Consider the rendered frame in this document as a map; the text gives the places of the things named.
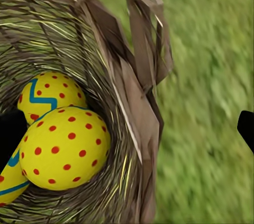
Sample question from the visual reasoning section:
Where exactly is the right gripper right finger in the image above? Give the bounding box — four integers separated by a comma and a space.
237, 110, 254, 153

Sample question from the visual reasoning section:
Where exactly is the wicker basket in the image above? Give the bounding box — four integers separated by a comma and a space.
0, 0, 174, 224

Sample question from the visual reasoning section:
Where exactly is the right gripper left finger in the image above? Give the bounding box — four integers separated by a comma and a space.
0, 111, 28, 174

